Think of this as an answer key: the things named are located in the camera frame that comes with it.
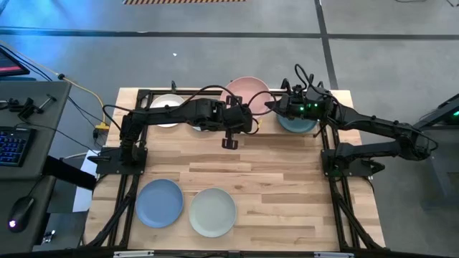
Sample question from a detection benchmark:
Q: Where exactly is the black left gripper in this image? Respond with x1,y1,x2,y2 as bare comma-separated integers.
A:
222,105,255,150

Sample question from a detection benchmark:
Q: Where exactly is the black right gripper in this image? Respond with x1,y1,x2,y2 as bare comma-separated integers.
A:
264,89,321,120

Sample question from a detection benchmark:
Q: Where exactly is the dark teal plate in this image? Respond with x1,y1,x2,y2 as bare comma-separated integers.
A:
276,113,319,135

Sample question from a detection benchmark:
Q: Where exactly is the pink plate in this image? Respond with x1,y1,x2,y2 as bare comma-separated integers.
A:
219,76,273,121

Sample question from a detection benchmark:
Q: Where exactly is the white plate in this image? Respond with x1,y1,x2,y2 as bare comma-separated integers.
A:
148,93,186,128

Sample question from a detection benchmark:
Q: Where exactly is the pale green plate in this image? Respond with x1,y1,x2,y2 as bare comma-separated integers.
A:
188,186,238,239

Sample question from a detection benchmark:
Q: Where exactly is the blue plate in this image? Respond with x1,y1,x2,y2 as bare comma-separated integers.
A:
135,178,185,229

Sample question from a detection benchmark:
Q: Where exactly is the white paper sheet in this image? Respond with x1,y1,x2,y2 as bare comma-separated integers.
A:
72,149,98,213

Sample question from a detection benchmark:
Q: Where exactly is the grey desk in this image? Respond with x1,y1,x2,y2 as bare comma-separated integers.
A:
0,80,72,254

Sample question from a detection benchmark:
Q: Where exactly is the black desk clamp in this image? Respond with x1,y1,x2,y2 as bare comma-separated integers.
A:
0,93,58,121

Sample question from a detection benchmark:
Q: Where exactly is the small metal clip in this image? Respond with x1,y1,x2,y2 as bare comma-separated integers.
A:
42,229,57,245

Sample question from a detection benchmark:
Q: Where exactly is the backlit black keyboard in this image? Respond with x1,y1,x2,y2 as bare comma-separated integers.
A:
0,125,36,168

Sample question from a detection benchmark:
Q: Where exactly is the black computer monitor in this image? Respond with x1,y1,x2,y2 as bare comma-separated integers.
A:
0,48,31,78

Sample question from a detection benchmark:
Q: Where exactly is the black computer mouse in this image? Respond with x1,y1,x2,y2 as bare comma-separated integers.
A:
6,196,36,234

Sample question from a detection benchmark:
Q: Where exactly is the wooden shelf with black frame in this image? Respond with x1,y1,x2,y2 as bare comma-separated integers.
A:
229,77,326,139

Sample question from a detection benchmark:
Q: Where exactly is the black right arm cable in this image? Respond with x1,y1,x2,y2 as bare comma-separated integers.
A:
293,63,340,108

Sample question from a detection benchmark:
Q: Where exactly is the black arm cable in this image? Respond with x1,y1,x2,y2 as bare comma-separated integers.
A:
179,84,278,136
293,63,340,108

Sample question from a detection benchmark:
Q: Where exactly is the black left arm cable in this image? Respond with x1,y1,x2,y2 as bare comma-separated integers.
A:
179,84,278,136

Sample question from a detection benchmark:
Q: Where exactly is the black aluminium rig frame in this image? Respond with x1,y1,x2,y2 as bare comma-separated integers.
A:
82,79,387,254

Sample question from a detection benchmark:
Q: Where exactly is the yellow cable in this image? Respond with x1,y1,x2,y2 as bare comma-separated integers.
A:
0,38,110,130

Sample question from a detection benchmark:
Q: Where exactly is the grey metal table frame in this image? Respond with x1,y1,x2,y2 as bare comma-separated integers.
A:
394,92,459,211

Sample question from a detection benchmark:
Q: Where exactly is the silver metal bracket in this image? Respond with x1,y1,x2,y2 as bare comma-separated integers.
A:
314,252,356,258
113,250,156,258

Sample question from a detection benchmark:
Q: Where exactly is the black floor cable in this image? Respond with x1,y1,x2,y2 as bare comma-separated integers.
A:
0,43,107,126

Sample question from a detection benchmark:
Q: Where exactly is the black flat strap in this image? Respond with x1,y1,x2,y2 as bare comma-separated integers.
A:
42,156,98,191

